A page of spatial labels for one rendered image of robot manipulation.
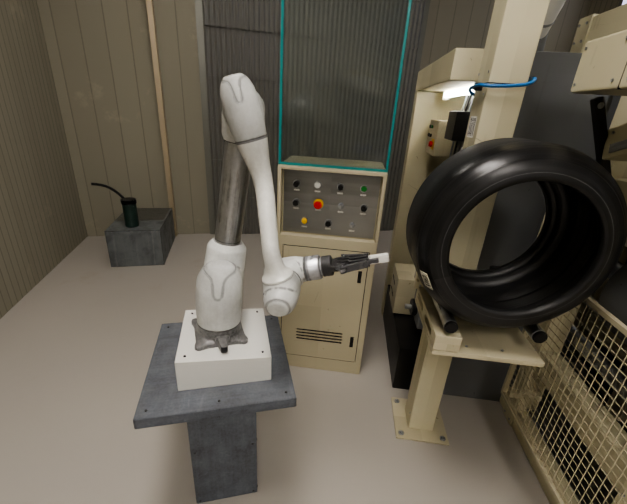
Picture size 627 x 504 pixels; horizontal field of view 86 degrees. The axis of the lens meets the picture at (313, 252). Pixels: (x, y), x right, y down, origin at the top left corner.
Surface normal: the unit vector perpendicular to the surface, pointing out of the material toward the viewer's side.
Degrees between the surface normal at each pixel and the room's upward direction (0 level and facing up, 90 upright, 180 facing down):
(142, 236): 90
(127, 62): 90
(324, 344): 90
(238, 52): 90
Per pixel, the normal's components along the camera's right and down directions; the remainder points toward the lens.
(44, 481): 0.06, -0.92
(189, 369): 0.22, 0.40
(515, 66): -0.11, 0.38
